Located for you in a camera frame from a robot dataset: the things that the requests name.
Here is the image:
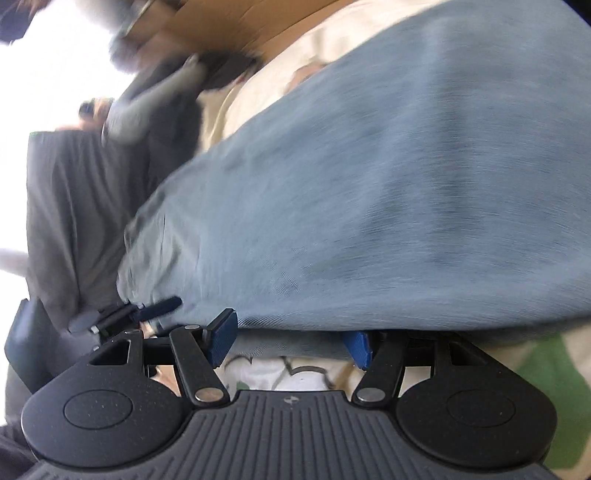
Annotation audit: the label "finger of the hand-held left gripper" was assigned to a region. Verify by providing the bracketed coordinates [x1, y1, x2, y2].
[137, 296, 182, 320]

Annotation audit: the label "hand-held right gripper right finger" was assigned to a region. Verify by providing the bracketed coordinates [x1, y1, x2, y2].
[342, 330, 490, 408]

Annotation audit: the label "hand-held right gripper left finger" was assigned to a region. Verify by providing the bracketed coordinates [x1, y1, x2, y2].
[88, 308, 239, 408]

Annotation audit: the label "blue denim drawstring pants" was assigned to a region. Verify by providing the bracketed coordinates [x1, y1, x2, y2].
[116, 14, 591, 365]

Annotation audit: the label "black clothes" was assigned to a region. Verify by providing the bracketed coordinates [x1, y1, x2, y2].
[120, 51, 259, 199]

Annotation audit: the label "dark grey quilt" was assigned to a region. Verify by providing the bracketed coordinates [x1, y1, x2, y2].
[25, 131, 158, 319]

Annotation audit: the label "grey neck pillow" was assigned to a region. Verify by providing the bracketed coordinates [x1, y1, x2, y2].
[104, 55, 208, 146]

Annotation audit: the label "cream bear print bed sheet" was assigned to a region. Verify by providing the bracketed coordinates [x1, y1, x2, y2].
[198, 0, 591, 472]

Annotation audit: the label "flattened cardboard sheet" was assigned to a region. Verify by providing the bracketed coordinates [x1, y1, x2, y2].
[124, 0, 356, 61]

